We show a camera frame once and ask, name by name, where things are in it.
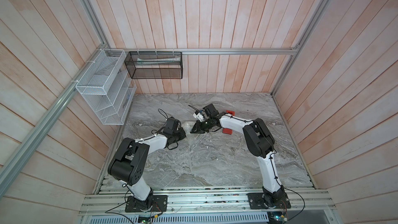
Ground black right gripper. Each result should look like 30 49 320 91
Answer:
189 118 213 134

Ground clear bubble wrap sheet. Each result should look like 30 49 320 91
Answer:
181 121 195 135

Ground red tape dispenser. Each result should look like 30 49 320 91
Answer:
222 111 235 135

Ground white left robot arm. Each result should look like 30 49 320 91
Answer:
107 117 186 201

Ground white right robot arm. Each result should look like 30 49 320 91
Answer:
190 104 285 200

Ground black mesh basket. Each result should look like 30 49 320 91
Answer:
124 51 183 79

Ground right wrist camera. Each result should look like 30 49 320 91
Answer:
193 111 206 122

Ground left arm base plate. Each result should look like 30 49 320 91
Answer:
125 195 168 213

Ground white wire mesh shelf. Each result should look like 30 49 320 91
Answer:
76 49 137 125

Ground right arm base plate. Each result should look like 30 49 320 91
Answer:
247 193 291 209

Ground aluminium frame rail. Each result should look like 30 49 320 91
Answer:
120 48 299 55

